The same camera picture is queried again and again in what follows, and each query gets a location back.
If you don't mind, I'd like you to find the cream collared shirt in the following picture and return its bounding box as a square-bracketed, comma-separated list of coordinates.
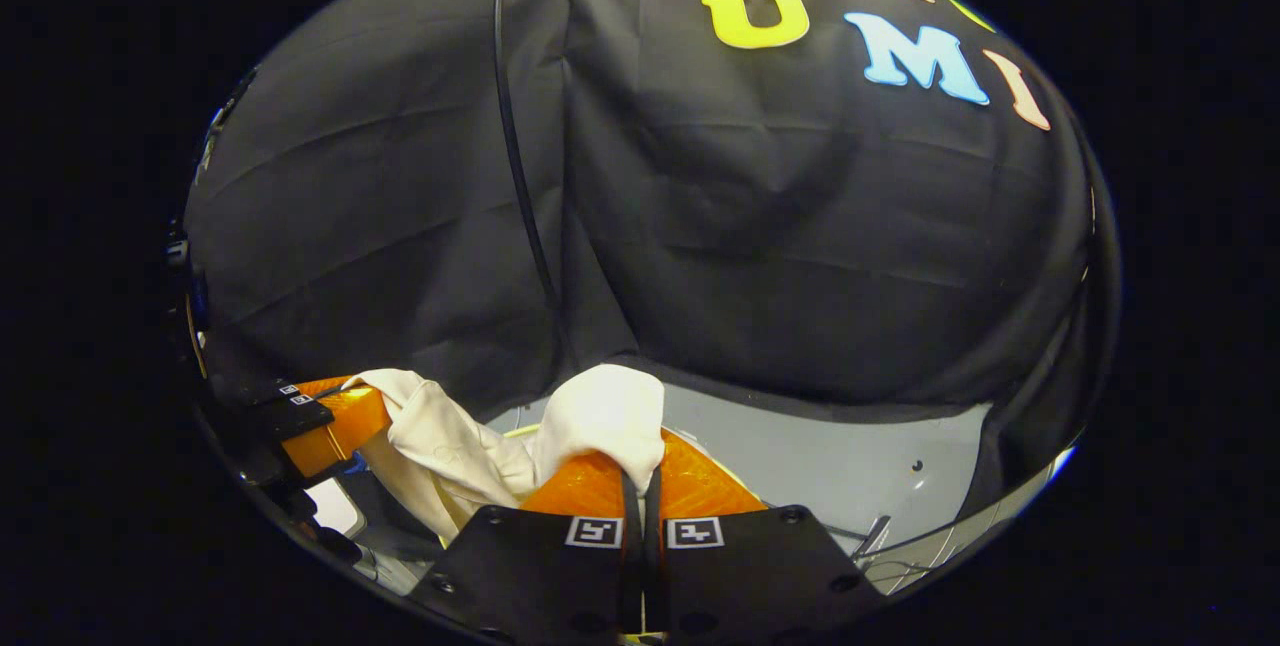
[345, 364, 666, 542]

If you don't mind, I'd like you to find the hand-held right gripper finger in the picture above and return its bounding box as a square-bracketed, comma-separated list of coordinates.
[645, 431, 886, 642]
[410, 451, 643, 642]

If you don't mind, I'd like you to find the black clothes rack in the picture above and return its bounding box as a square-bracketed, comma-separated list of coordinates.
[488, 0, 563, 312]

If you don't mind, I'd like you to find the black backdrop cloth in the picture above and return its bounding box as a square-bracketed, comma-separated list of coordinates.
[185, 0, 1111, 517]

